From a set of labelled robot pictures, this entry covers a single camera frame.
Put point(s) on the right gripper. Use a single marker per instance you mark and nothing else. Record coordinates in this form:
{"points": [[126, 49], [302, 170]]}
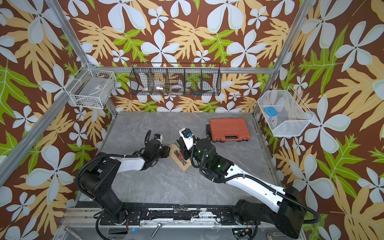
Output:
{"points": [[185, 150]]}

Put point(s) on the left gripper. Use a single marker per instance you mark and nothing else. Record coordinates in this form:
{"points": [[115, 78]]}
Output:
{"points": [[165, 152]]}

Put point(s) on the wooden board with nails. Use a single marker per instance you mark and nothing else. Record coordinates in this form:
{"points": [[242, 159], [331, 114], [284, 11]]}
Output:
{"points": [[175, 159]]}

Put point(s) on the claw hammer red black handle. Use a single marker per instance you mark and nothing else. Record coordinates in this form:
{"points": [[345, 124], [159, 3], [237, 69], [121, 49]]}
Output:
{"points": [[180, 157]]}

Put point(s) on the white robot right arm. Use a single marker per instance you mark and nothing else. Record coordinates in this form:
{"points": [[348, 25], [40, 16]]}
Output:
{"points": [[281, 207]]}

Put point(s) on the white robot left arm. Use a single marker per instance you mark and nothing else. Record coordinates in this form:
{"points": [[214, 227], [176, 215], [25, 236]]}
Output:
{"points": [[95, 178]]}

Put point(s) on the red plastic tool case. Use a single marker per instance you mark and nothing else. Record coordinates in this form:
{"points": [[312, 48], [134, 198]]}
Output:
{"points": [[229, 130]]}

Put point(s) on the metal bolt on base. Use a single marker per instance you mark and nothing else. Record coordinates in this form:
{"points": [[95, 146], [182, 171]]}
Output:
{"points": [[159, 225]]}

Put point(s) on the blue object in basket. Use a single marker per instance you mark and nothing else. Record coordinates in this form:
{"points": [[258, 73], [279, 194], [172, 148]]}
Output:
{"points": [[271, 111]]}

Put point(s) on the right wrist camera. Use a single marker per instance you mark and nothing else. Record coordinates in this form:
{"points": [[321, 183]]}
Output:
{"points": [[188, 137]]}

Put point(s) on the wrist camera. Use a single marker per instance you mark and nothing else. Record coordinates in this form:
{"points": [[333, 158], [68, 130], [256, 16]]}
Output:
{"points": [[158, 137], [188, 137]]}

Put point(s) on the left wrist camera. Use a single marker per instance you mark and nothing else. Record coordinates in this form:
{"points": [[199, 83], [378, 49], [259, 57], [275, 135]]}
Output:
{"points": [[158, 137]]}

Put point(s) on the black wire basket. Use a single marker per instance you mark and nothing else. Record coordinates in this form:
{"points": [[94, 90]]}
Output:
{"points": [[179, 79]]}

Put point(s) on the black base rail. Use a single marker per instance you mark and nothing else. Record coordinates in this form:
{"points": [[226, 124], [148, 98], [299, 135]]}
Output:
{"points": [[138, 213]]}

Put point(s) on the white wire basket left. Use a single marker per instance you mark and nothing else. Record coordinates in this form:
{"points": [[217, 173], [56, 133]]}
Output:
{"points": [[91, 87]]}

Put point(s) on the white wire basket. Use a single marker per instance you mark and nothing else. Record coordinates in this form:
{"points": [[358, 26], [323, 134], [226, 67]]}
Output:
{"points": [[91, 87], [293, 117]]}

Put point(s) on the white wire basket right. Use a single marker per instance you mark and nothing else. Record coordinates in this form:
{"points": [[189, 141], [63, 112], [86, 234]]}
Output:
{"points": [[293, 117]]}

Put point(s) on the aluminium frame post left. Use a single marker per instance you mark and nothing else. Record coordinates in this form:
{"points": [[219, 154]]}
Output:
{"points": [[75, 43]]}

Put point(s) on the aluminium frame post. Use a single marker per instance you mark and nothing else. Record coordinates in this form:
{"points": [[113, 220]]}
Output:
{"points": [[75, 43], [288, 43]]}

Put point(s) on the aluminium frame post right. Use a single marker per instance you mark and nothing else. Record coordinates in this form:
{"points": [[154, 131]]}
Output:
{"points": [[288, 43]]}

